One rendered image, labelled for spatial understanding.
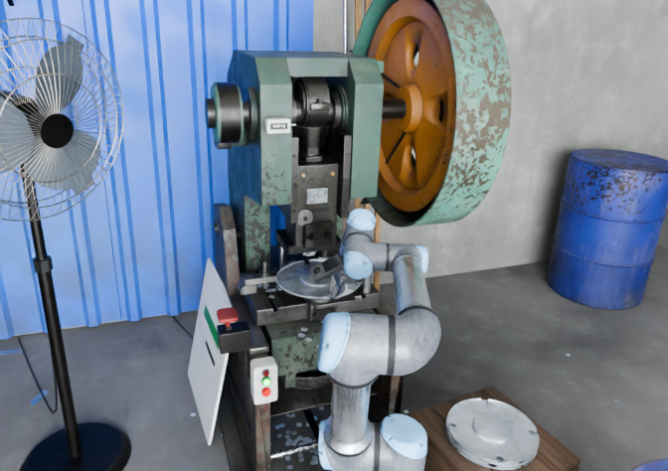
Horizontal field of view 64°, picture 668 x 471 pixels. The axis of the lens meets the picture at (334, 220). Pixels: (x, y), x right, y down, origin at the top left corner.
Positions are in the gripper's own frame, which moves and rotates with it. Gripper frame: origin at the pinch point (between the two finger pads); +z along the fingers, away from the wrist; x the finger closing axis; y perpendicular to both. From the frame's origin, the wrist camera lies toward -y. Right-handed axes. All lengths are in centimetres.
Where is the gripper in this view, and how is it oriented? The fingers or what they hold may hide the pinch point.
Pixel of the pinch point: (332, 295)
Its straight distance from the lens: 170.8
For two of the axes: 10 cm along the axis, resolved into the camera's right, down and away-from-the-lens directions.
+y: 9.3, -1.0, 3.6
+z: -1.9, 7.1, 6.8
